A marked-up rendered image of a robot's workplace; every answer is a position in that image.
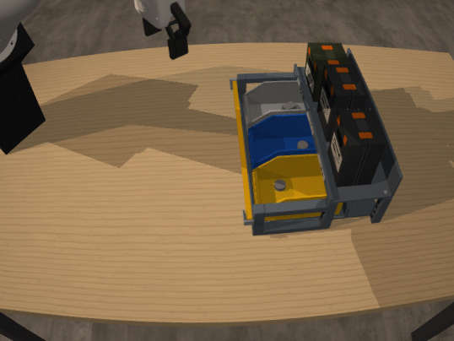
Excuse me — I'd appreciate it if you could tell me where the dark grey disc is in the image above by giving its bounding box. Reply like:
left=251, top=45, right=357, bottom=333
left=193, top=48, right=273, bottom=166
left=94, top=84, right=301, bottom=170
left=274, top=179, right=286, bottom=192
left=297, top=141, right=308, bottom=149

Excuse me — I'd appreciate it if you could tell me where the yellow open bin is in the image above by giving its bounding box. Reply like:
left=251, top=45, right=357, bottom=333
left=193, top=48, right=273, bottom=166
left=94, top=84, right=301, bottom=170
left=252, top=154, right=326, bottom=221

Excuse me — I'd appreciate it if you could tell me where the blue bin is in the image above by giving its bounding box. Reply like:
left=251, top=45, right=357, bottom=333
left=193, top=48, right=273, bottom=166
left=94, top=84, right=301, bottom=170
left=248, top=114, right=317, bottom=170

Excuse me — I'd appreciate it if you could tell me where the yellow bar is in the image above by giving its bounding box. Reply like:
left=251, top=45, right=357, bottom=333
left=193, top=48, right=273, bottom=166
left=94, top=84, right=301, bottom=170
left=232, top=81, right=252, bottom=220

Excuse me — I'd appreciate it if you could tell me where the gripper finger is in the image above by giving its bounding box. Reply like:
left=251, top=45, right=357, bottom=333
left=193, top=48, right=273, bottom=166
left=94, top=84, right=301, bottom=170
left=165, top=2, right=192, bottom=60
left=143, top=18, right=161, bottom=36

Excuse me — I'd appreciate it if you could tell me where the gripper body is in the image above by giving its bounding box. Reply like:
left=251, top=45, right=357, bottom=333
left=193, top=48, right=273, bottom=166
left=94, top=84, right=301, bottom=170
left=134, top=0, right=186, bottom=30

